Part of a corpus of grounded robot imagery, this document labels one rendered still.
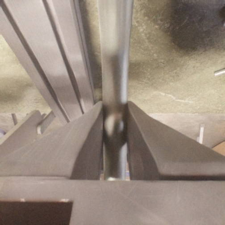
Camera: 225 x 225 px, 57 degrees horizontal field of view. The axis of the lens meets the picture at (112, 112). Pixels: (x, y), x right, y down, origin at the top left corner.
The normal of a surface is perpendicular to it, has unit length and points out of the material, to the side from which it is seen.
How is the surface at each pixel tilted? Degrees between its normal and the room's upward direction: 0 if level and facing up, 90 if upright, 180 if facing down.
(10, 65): 0
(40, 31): 0
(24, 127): 90
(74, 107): 0
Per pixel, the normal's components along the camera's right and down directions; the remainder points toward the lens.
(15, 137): 1.00, 0.00
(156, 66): 0.00, 0.91
